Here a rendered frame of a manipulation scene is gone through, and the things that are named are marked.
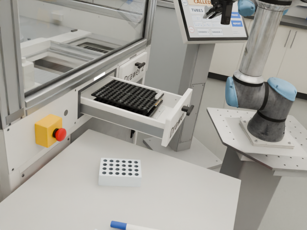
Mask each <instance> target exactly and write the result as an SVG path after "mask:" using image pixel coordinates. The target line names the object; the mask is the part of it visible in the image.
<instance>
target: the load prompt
mask: <svg viewBox="0 0 307 230"><path fill-rule="evenodd" d="M188 4H189V5H201V6H206V5H207V6H213V5H211V0H188Z"/></svg>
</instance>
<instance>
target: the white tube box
mask: <svg viewBox="0 0 307 230"><path fill-rule="evenodd" d="M141 180H142V174H141V162H140V160H135V159H119V158H101V162H100V170H99V181H98V185H102V186H123V187H140V186H141Z"/></svg>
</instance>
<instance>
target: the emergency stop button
mask: <svg viewBox="0 0 307 230"><path fill-rule="evenodd" d="M66 134H67V132H66V130H65V129H64V128H60V129H59V130H57V131H56V133H55V136H56V140H57V141H63V140H64V139H65V137H66Z"/></svg>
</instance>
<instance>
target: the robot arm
mask: <svg viewBox="0 0 307 230"><path fill-rule="evenodd" d="M236 1H238V13H239V14H240V15H241V16H251V15H253V14H254V12H256V13H255V17H254V21H253V24H252V27H251V30H250V34H249V37H248V41H247V44H246V47H245V51H244V54H243V58H242V61H241V64H240V67H239V69H238V70H236V71H235V72H234V73H233V77H228V78H227V81H226V87H225V98H226V103H227V104H228V105H229V106H231V107H236V108H244V109H250V110H257V112H256V113H255V115H254V116H253V118H252V119H250V120H249V122H248V125H247V129H248V131H249V133H250V134H251V135H253V136H254V137H256V138H258V139H260V140H263V141H267V142H279V141H281V140H282V139H283V137H284V135H285V121H286V118H287V116H288V114H289V111H290V109H291V107H292V104H293V102H294V101H295V97H296V94H297V90H296V88H295V87H294V86H293V85H292V84H291V83H289V82H287V81H285V80H283V79H280V78H275V77H271V78H269V79H268V80H267V82H264V77H263V76H262V73H263V70H264V67H265V64H266V61H267V58H268V55H269V53H270V49H271V46H272V43H273V41H274V38H275V35H276V32H277V29H278V26H279V23H280V20H281V17H282V16H283V15H285V14H286V13H287V12H288V10H289V9H290V8H292V7H294V6H296V5H299V4H302V3H307V0H211V5H213V6H211V7H208V6H207V5H206V6H205V7H204V10H205V14H204V16H203V19H206V18H208V17H209V19H212V18H215V17H217V16H219V15H222V17H221V24H222V25H229V24H230V20H231V14H232V8H233V3H235V2H236ZM210 15H212V16H210Z"/></svg>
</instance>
